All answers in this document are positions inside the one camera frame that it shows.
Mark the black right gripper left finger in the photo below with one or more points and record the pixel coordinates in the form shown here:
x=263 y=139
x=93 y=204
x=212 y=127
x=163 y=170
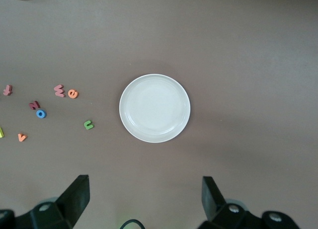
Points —
x=72 y=201

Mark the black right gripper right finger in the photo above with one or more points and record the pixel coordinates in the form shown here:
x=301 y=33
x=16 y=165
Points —
x=216 y=206

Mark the green letter u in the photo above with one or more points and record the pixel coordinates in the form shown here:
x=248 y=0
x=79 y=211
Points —
x=86 y=125

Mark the orange letter e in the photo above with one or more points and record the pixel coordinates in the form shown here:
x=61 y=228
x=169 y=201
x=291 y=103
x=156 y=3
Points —
x=70 y=94

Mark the pink letter w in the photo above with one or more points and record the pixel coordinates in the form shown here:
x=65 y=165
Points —
x=59 y=91

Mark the orange letter v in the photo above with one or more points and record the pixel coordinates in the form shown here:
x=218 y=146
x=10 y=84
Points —
x=21 y=138

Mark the blue letter o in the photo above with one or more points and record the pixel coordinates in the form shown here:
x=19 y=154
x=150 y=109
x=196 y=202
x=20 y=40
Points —
x=37 y=113

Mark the yellow letter k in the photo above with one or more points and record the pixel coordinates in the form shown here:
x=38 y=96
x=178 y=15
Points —
x=1 y=132

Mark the dark red letter z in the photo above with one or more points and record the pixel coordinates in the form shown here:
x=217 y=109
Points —
x=34 y=105

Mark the beige plate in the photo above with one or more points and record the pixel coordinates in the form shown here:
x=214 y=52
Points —
x=155 y=108

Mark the pink letter f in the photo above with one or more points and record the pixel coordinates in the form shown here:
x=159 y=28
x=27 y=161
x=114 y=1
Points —
x=8 y=90

